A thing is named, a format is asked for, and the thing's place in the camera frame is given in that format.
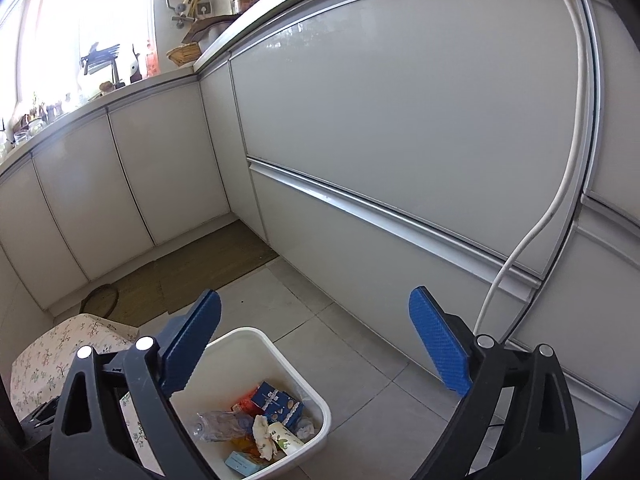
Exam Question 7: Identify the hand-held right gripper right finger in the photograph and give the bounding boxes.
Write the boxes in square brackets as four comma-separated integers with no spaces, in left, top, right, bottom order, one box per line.
[408,286,583,480]

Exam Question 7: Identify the light blue drink carton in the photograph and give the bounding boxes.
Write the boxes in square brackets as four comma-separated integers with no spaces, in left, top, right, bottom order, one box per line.
[223,451,268,478]

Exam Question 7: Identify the dark round hoop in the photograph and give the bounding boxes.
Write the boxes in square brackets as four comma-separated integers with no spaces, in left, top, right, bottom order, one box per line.
[81,284,121,320]

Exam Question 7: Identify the water heater pipes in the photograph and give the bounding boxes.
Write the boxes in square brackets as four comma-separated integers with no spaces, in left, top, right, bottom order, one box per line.
[165,0,211,26]

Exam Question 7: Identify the blue white patterned box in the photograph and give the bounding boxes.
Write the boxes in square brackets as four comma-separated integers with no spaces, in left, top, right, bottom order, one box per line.
[250,381,305,426]

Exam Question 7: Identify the printed tissue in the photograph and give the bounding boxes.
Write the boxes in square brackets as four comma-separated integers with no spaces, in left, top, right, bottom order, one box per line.
[251,414,281,461]

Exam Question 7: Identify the white kitchen cabinet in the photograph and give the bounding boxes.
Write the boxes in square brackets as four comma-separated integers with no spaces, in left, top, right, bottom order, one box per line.
[0,72,241,311]

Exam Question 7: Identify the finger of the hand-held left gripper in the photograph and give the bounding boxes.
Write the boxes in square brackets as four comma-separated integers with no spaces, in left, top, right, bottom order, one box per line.
[22,399,60,433]

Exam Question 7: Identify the floral tablecloth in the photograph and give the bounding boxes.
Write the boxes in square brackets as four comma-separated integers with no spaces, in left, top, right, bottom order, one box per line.
[11,313,151,461]

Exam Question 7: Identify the white countertop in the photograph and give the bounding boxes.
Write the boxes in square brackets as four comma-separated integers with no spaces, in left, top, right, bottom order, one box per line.
[0,0,576,176]

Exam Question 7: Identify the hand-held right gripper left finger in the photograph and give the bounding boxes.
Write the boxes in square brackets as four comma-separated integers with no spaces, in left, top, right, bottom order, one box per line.
[49,289,223,480]

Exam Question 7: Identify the wicker basket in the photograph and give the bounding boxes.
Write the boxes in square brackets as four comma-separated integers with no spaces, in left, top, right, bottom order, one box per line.
[166,42,203,67]

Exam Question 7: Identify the window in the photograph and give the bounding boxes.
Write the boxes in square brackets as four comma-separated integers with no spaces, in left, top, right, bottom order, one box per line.
[15,0,156,116]

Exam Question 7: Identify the white cable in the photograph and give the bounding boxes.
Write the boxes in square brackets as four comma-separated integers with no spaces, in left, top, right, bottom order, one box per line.
[475,0,593,343]

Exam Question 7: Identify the black utensil rack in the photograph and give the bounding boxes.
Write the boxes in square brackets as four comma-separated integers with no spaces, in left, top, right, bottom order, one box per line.
[80,42,122,78]

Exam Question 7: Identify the brown woven floor mat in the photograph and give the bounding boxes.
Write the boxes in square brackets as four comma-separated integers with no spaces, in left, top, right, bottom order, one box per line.
[80,260,171,328]
[155,220,280,313]

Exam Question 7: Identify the white plastic trash bin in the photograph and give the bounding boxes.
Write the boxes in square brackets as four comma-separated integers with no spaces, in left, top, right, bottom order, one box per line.
[170,326,332,480]

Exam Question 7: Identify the clear plastic bottle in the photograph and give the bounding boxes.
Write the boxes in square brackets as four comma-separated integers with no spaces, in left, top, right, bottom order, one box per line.
[192,409,256,443]

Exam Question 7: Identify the white drawer cabinet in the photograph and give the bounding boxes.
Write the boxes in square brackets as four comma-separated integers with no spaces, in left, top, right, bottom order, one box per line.
[200,0,640,416]

